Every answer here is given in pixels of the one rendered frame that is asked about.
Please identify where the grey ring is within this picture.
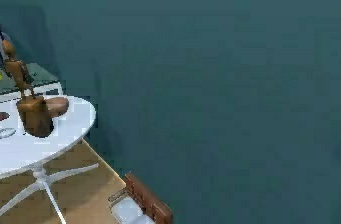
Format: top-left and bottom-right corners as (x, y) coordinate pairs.
(0, 127), (18, 140)

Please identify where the white round pedestal table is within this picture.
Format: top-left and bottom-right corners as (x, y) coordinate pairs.
(0, 94), (100, 224)

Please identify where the brown wooden figure statue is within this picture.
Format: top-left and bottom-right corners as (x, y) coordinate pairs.
(1, 39), (70, 139)

